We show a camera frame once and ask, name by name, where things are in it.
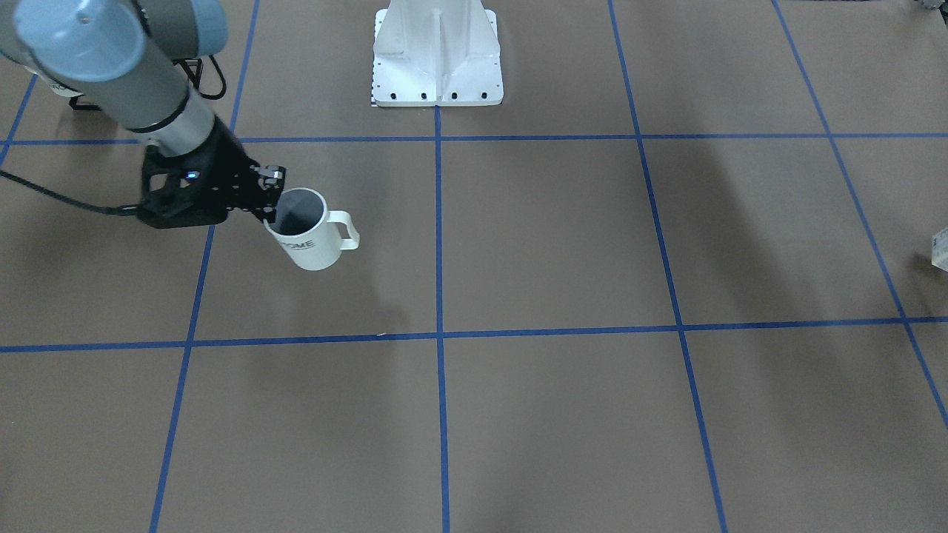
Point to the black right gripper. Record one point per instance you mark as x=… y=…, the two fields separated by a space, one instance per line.
x=224 y=164

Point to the white mug grey interior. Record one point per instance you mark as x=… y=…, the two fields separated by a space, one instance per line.
x=313 y=236

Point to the milk carton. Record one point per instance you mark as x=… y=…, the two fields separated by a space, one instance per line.
x=939 y=249

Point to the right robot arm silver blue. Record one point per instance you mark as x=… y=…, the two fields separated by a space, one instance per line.
x=122 y=56

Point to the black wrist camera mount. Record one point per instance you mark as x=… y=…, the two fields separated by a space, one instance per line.
x=177 y=191

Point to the black wire cup rack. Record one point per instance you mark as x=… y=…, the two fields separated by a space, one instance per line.
x=193 y=68

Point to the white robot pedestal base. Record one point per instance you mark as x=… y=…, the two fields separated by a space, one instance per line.
x=436 y=53

